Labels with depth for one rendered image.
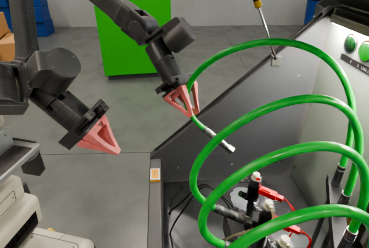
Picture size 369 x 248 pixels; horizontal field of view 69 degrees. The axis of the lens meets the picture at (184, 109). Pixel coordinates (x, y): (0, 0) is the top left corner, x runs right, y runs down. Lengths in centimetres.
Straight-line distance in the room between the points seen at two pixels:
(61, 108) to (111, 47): 331
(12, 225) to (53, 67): 76
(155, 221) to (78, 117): 39
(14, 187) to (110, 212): 107
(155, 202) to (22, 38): 62
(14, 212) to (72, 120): 68
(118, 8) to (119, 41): 309
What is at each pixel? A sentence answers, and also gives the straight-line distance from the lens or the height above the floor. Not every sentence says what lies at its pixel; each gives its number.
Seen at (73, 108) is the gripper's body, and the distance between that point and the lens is 53.
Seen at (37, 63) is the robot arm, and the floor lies 144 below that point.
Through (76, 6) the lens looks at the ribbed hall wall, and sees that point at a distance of 730.
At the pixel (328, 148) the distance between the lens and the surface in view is 42.
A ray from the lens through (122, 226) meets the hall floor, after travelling 201.
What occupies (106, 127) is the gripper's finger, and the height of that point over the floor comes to 128.
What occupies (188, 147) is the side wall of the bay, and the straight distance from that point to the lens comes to 96.
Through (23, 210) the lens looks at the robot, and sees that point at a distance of 116.
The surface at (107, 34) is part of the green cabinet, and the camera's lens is 378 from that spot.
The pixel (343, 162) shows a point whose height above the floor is 117.
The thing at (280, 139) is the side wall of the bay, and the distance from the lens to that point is 103.
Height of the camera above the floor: 158
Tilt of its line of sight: 30 degrees down
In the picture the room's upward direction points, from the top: straight up
